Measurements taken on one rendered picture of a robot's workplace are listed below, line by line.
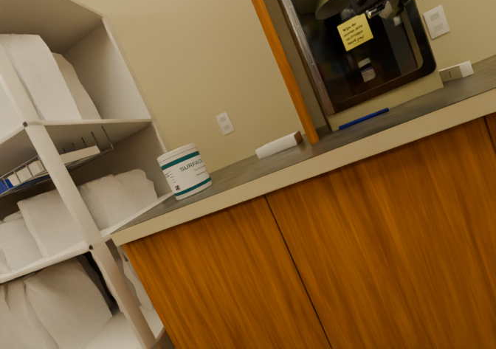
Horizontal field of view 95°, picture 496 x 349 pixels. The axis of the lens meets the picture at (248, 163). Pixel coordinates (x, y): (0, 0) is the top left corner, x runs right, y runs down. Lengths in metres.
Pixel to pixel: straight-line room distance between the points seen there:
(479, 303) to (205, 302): 0.65
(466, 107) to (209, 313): 0.77
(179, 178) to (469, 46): 1.29
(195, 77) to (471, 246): 1.25
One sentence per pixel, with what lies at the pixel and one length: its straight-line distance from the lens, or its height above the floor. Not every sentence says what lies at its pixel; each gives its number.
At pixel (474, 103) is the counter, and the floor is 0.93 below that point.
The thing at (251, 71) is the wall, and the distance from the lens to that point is 1.26.
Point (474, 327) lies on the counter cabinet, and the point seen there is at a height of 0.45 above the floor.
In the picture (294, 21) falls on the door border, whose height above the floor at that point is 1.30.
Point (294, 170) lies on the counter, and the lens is 0.50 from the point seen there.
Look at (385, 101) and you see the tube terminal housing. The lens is 0.83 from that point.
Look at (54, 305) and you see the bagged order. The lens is 1.35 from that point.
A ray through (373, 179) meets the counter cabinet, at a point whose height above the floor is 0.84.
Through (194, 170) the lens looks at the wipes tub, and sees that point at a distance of 0.72.
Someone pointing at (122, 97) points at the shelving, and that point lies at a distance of 1.60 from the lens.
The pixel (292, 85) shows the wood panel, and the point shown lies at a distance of 0.70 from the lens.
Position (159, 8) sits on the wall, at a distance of 1.54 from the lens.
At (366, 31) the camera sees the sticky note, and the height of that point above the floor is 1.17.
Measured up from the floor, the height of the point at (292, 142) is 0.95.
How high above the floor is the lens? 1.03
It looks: 5 degrees down
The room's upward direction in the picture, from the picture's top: 24 degrees counter-clockwise
